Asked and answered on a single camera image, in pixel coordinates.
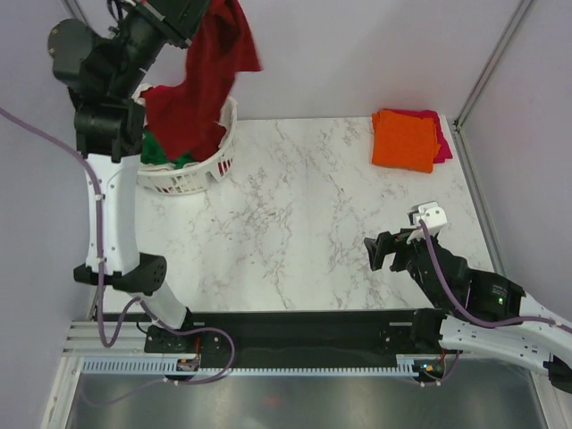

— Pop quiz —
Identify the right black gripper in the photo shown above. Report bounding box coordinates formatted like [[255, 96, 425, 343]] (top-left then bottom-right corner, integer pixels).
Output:
[[362, 224, 444, 308]]

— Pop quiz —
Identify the dark red t shirt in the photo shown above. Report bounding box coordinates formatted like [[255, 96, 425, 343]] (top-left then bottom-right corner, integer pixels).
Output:
[[141, 1, 262, 162]]

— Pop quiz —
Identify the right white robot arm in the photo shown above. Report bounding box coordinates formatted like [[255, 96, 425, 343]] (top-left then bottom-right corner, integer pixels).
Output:
[[364, 229, 571, 392]]

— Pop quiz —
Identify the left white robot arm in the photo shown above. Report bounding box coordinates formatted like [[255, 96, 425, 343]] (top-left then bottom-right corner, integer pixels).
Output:
[[47, 1, 208, 351]]

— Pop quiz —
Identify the white cloth in basket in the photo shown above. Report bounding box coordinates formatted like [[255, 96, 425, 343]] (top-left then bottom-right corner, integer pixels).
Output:
[[131, 83, 154, 106]]

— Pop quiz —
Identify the folded orange t shirt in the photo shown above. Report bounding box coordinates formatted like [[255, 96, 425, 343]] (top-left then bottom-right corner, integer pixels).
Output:
[[372, 109, 440, 173]]

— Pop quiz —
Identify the folded pink t shirt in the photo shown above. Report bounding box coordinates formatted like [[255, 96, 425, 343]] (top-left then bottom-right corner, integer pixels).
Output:
[[389, 109, 453, 164]]

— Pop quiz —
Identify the green t shirt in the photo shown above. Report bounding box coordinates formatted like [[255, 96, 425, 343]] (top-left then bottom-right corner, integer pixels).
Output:
[[140, 128, 196, 169]]

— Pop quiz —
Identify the white laundry basket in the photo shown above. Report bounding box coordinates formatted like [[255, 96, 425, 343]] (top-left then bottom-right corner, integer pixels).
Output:
[[137, 97, 237, 196]]

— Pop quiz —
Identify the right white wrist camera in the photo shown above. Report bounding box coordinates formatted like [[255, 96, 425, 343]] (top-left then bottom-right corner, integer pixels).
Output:
[[408, 201, 448, 235]]

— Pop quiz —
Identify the left aluminium frame post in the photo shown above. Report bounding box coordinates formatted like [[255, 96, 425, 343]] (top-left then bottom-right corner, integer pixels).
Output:
[[57, 17, 121, 95]]

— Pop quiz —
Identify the aluminium frame post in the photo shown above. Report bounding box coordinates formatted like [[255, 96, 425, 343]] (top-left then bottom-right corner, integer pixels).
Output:
[[57, 17, 121, 95], [452, 0, 536, 132]]

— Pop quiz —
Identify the white slotted cable duct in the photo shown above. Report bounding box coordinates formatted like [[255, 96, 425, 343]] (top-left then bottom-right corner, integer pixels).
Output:
[[82, 355, 442, 377]]

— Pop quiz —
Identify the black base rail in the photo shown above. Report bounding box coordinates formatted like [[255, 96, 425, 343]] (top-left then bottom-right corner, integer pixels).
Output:
[[144, 309, 444, 370]]

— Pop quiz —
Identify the right aluminium frame post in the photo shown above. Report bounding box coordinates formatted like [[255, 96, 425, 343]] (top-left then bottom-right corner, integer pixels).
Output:
[[452, 0, 536, 132]]

